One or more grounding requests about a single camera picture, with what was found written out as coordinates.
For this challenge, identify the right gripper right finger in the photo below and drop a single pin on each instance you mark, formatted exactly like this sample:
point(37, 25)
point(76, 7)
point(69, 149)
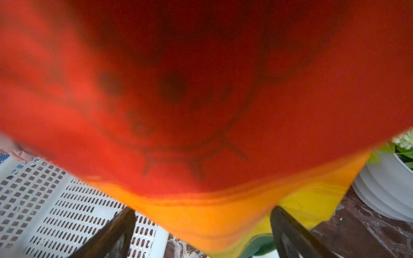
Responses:
point(292, 240)

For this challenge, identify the pink jacket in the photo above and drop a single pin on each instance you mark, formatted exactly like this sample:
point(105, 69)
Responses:
point(10, 147)

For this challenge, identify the white perforated laundry basket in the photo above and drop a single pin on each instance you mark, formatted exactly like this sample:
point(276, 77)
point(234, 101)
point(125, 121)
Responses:
point(48, 213)

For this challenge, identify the potted artificial flower plant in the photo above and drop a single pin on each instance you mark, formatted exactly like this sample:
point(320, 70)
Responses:
point(385, 184)

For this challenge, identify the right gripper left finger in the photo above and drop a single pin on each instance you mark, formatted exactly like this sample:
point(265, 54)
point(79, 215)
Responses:
point(113, 240)

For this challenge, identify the rainbow striped jacket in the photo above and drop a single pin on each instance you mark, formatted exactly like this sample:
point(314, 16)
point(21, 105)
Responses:
point(206, 115)

